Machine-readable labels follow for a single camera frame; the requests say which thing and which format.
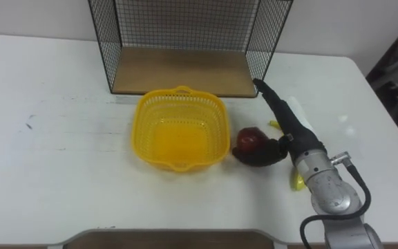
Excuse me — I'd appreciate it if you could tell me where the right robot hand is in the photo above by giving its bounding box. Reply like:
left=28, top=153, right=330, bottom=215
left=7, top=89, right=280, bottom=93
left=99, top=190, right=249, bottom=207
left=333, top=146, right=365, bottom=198
left=231, top=78, right=327, bottom=168

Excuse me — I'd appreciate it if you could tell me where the black wire mesh shelf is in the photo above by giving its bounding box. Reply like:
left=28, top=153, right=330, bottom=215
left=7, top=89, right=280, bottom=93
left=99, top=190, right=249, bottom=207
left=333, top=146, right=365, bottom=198
left=87, top=0, right=294, bottom=98

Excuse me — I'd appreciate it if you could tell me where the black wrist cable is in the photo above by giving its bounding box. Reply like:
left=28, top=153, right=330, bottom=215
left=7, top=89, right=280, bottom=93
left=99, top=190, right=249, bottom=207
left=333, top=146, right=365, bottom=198
left=299, top=151, right=372, bottom=249

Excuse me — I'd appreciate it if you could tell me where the red apple soft toy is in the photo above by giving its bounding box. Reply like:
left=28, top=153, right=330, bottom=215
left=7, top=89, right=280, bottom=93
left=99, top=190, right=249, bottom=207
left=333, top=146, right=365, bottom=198
left=236, top=127, right=269, bottom=154

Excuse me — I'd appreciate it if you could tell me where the yellow plastic basket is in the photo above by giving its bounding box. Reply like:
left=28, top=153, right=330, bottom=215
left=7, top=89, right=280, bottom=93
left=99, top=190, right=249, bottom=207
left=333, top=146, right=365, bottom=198
left=131, top=85, right=231, bottom=173

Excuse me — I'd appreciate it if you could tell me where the white desk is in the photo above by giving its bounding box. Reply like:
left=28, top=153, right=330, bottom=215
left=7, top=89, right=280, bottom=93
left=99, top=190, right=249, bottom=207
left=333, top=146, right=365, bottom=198
left=0, top=33, right=398, bottom=249

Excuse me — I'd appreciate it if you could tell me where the yellow banana soft toy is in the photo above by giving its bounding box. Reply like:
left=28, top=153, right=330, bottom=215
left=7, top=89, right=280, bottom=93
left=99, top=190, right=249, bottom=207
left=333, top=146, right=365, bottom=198
left=269, top=120, right=307, bottom=192

